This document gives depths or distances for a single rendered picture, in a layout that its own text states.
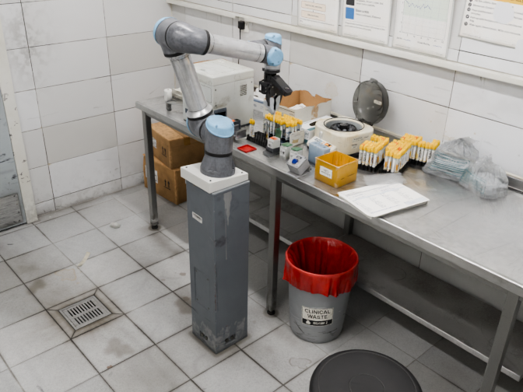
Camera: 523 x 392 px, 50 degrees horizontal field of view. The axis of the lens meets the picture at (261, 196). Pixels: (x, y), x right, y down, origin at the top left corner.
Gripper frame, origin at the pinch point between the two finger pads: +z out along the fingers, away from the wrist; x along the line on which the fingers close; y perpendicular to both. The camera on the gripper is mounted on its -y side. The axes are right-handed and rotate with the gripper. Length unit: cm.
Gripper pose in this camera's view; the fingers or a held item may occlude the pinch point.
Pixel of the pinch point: (273, 112)
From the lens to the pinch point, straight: 261.4
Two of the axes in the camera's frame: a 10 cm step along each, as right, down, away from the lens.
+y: -6.4, -3.7, 6.8
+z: -0.2, 8.9, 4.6
